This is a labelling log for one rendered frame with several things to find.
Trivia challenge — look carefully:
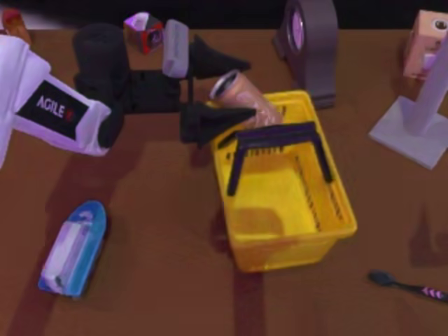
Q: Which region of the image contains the blue blister pack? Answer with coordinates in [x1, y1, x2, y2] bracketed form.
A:
[37, 199, 108, 299]

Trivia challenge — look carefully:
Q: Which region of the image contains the yellow plastic shopping basket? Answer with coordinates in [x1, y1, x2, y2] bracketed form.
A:
[205, 90, 358, 274]

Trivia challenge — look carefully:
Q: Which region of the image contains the black toothbrush with pink marks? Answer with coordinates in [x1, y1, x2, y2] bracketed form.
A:
[367, 269, 448, 304]

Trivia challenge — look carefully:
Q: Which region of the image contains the white stand with square base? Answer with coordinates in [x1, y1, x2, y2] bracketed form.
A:
[368, 34, 448, 171]

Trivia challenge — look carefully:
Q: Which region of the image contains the red brown object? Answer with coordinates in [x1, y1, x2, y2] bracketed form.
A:
[0, 8, 32, 43]

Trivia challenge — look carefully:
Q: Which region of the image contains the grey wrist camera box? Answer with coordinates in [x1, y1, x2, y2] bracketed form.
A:
[161, 18, 191, 78]

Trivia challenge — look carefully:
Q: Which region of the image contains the pink beverage can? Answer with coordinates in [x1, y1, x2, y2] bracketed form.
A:
[209, 69, 285, 129]

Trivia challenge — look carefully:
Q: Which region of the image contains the pink carton box with eye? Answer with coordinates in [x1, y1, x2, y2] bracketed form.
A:
[402, 9, 448, 83]

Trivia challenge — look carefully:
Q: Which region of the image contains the grey tape dispenser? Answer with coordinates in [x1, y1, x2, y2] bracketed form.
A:
[272, 0, 340, 110]

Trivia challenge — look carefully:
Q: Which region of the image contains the patterned red white cube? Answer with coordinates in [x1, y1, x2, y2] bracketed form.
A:
[122, 11, 165, 55]

